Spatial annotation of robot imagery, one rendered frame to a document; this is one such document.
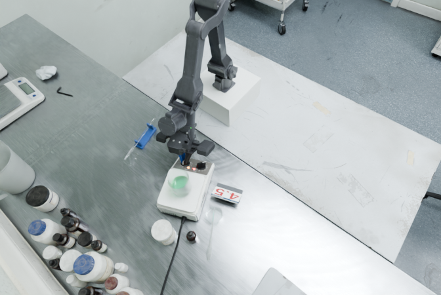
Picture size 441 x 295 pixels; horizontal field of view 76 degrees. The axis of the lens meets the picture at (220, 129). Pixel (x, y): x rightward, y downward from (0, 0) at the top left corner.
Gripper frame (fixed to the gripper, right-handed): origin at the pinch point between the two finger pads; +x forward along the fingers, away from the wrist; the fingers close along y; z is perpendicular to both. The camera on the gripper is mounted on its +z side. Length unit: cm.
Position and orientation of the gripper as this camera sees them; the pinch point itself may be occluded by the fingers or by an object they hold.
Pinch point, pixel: (184, 155)
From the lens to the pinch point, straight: 94.4
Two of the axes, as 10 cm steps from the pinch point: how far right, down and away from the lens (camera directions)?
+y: 9.2, 2.6, -3.1
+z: -3.9, 4.1, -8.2
